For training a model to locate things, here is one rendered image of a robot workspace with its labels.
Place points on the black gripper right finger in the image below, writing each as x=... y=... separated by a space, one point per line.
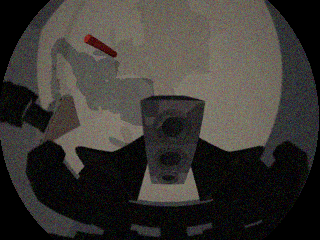
x=212 y=165

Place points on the red peg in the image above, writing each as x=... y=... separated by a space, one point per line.
x=90 y=40

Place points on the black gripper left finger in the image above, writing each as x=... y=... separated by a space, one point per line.
x=127 y=164

